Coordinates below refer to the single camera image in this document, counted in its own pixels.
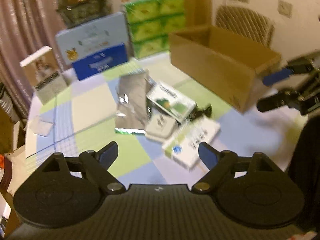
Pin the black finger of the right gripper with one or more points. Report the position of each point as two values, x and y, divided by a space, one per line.
279 75
285 97

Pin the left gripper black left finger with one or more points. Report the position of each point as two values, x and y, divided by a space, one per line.
96 166

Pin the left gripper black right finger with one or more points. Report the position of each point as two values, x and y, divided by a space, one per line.
219 164

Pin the white blue-label medicine box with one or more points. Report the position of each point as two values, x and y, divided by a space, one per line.
183 146

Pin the silver foil pouch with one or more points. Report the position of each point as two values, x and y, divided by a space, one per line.
132 112

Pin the clear plastic box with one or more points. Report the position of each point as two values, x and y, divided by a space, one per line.
41 127

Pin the white power adapter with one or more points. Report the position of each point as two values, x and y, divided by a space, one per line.
160 128

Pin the green white medicine box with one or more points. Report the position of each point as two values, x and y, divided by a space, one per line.
171 101

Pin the black object under boxes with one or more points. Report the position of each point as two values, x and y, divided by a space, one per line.
197 113

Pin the brown cardboard box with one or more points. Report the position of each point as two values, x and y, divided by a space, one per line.
228 64

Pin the checked tablecloth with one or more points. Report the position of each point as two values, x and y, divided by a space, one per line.
92 112

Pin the quilted beige chair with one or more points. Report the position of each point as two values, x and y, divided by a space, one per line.
245 22

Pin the white beige product box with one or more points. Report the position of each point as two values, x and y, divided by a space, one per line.
43 73

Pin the blue milk carton box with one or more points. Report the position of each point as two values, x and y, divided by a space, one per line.
95 46

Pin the green tissue pack stack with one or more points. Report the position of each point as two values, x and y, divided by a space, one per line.
150 22

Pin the beige curtain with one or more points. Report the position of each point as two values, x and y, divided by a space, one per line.
26 26

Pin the dark gift box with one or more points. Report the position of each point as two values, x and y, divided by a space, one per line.
77 12

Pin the single wall socket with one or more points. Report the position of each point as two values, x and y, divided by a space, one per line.
285 8

